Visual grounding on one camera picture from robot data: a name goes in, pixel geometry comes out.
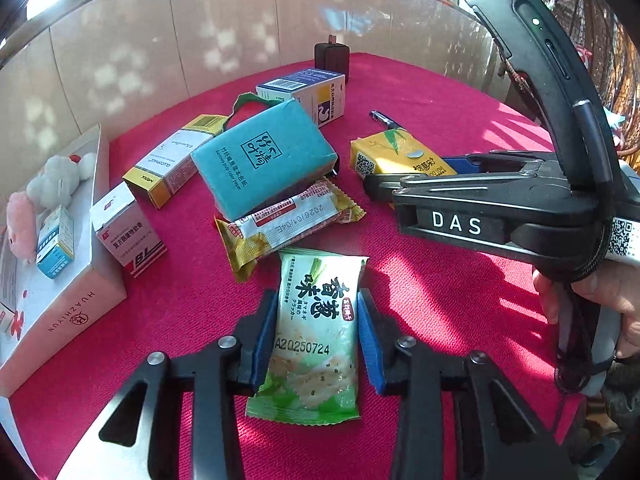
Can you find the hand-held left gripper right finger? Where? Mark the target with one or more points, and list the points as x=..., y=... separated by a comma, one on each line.
x=370, y=345

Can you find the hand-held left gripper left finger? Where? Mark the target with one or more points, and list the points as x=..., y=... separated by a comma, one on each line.
x=262, y=340

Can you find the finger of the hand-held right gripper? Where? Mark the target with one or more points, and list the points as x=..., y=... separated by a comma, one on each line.
x=460, y=165
x=450, y=210

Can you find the green cracker packet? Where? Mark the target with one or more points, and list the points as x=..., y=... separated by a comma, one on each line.
x=315, y=320

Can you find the yellow tea drink carton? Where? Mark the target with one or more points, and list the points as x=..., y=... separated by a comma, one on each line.
x=395, y=152

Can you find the white red medicine box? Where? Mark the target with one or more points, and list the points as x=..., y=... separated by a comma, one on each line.
x=125, y=232

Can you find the white storage box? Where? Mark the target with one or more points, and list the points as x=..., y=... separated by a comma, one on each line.
x=75, y=305

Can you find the red strawberry plush toy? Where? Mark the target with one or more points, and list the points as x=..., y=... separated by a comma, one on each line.
x=245, y=97

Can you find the person's right hand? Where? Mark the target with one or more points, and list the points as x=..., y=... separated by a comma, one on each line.
x=627, y=305

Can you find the black pen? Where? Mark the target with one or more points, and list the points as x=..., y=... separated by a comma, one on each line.
x=385, y=119

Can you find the red tablecloth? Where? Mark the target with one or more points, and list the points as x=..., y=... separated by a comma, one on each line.
x=450, y=300

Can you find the wicker hanging chair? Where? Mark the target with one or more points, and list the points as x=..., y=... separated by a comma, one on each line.
x=590, y=20

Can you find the yellow snack packet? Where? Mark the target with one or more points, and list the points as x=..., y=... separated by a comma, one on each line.
x=280, y=222

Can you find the tall black charger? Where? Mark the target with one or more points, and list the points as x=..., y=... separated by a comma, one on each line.
x=332, y=60

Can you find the teal tissue pack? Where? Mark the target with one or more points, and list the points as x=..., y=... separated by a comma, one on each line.
x=260, y=155

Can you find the yellow white medicine box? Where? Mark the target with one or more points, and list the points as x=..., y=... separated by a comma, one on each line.
x=170, y=160

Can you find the small blue white medicine box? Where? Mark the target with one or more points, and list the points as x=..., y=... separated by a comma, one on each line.
x=55, y=245

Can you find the white plush toy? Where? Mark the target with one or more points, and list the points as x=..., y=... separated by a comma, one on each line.
x=55, y=180

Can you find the pink plush toy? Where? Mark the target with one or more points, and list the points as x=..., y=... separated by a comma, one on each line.
x=22, y=225

